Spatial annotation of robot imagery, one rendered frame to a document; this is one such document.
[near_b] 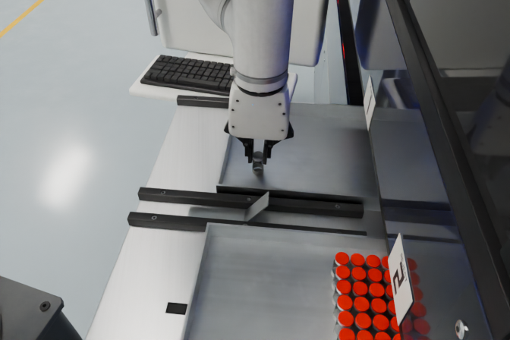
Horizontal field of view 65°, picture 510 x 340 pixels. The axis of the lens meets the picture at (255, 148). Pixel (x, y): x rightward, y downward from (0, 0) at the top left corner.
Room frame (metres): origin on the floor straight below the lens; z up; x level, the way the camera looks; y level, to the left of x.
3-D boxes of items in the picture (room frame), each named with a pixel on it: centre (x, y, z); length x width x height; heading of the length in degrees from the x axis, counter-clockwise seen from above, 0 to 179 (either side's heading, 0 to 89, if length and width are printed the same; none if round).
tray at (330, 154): (0.58, -0.11, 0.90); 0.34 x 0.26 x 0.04; 84
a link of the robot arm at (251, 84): (0.53, -0.01, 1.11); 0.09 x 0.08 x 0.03; 84
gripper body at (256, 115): (0.53, -0.01, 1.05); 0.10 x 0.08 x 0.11; 84
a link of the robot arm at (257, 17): (0.54, -0.01, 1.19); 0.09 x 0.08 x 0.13; 34
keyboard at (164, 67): (0.96, 0.11, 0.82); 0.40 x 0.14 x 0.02; 76
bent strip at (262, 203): (0.43, 0.05, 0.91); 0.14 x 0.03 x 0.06; 85
